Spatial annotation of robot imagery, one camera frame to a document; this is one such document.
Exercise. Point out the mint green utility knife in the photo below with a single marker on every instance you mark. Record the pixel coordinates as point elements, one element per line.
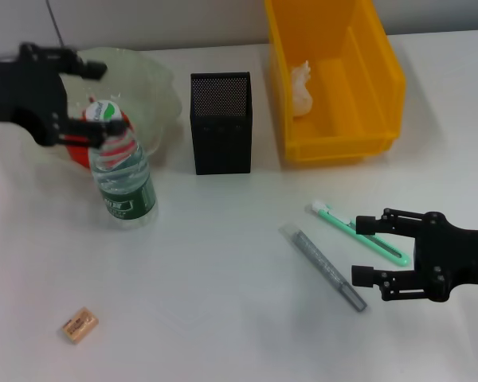
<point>334,217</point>

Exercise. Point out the clear green-label water bottle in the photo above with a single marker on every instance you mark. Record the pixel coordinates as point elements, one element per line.
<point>123,187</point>

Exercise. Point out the black mesh pen holder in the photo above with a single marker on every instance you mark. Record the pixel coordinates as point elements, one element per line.
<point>221,139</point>

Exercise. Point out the grey marker pen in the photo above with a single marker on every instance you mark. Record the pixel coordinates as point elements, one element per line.
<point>322,262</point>

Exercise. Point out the yellow plastic bin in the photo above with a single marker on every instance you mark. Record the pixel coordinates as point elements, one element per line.
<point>342,111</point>

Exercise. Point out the wavy green glass fruit plate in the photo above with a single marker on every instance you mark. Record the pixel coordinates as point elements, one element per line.
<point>151,87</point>

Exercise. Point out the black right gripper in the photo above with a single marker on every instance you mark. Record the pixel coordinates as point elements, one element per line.
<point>454,254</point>

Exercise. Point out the white paper ball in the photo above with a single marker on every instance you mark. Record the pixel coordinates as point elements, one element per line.
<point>302,91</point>

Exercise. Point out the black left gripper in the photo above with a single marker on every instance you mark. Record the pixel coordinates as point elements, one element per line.
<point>20,91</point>

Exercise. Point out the small tan eraser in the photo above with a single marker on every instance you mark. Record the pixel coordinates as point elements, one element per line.
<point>79,324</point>

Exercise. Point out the orange toy fruit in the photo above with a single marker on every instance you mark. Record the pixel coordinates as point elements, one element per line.
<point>77,157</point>

